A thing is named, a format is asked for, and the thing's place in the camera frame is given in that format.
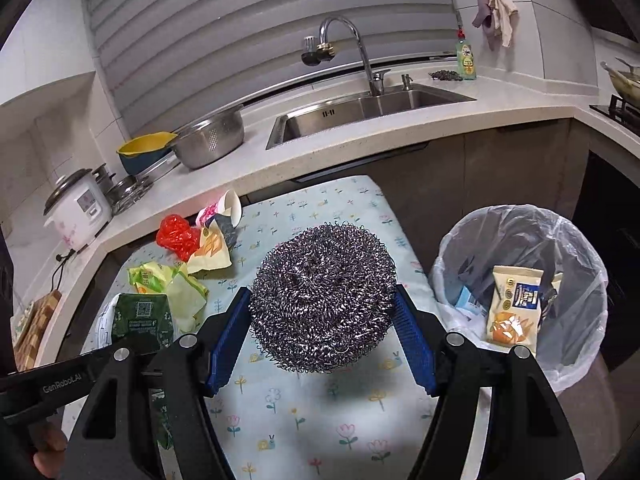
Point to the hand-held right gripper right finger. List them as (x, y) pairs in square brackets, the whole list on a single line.
[(415, 340)]

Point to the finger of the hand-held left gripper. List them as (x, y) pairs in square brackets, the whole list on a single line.
[(150, 345)]

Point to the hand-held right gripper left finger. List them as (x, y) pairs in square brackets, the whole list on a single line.
[(227, 340)]

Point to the dark green packet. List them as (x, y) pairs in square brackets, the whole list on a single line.
[(142, 317)]

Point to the steel wool scrubber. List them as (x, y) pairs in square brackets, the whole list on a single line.
[(322, 300)]

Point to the beige snack packet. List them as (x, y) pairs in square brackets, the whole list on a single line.
[(515, 305)]

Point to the trash bin with clear liner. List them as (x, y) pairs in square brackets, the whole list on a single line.
[(575, 310)]

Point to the person's left hand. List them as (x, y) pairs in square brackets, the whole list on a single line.
[(50, 452)]

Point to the white printed wrapper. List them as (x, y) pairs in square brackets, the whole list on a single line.
[(102, 330)]

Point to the light green wrapper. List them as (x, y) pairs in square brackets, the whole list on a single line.
[(187, 296)]

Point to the wooden cutting board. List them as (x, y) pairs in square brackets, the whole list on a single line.
[(35, 325)]

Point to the yellow-green snack packet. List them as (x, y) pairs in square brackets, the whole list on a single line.
[(147, 277)]

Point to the yellow orange printed wrapper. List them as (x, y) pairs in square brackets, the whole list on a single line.
[(212, 255)]

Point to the red plastic bag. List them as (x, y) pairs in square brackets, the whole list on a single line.
[(175, 237)]

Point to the floral tablecloth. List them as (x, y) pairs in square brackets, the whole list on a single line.
[(300, 425)]

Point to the pink printed paper cup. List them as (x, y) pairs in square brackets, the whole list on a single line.
[(220, 209)]

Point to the steel steamer rack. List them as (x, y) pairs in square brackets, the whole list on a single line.
[(127, 192)]

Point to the white rice cooker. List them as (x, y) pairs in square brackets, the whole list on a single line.
[(75, 210)]

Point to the steel tray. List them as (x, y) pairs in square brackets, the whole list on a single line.
[(159, 169)]

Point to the yellow and blue colander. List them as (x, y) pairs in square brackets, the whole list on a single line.
[(145, 152)]

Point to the steel mixing bowl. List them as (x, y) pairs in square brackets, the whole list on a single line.
[(210, 137)]

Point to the black glass appliance door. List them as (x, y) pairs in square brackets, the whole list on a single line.
[(620, 280)]

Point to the steel kitchen sink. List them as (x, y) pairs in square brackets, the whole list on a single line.
[(370, 110)]

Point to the dark scouring pad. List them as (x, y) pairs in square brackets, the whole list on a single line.
[(446, 75)]

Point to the green dish soap bottle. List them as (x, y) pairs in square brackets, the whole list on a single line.
[(466, 60)]

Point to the chrome faucet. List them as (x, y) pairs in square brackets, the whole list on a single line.
[(362, 47)]

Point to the black gas stove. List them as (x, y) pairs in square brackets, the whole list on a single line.
[(617, 111)]

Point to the grey window blind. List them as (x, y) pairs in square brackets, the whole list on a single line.
[(260, 35)]

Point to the wok with lid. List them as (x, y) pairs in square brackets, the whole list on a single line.
[(625, 82)]

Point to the cream hanging cloth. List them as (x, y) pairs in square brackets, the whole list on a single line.
[(502, 7)]

